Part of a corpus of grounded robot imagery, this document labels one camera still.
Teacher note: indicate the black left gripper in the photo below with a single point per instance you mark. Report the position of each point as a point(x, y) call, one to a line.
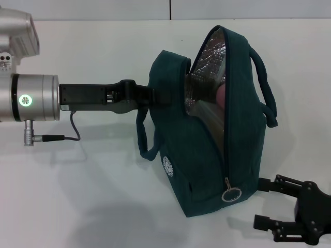
point(85, 96)

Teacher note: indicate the pink peach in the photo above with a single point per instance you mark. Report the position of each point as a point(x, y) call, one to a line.
point(221, 95)

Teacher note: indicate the dark teal insulated lunch bag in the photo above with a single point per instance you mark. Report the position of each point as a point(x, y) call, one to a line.
point(196, 160)

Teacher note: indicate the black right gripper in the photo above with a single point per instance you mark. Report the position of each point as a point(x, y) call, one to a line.
point(315, 211)

